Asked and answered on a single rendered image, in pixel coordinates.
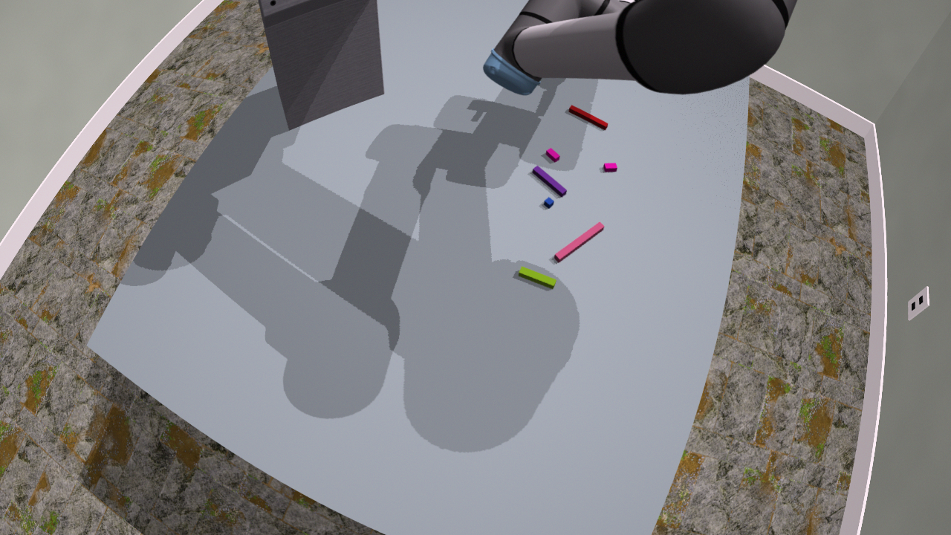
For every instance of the purple rod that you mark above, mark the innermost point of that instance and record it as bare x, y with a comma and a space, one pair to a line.
547, 179

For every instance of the pink rod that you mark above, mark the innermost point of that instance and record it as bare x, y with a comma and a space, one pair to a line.
579, 242

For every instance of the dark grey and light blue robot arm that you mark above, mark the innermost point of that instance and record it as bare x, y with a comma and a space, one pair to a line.
667, 46

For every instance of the lime green rod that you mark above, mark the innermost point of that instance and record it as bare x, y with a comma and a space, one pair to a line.
537, 277

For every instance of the red rod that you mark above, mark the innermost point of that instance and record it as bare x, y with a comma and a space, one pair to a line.
588, 117

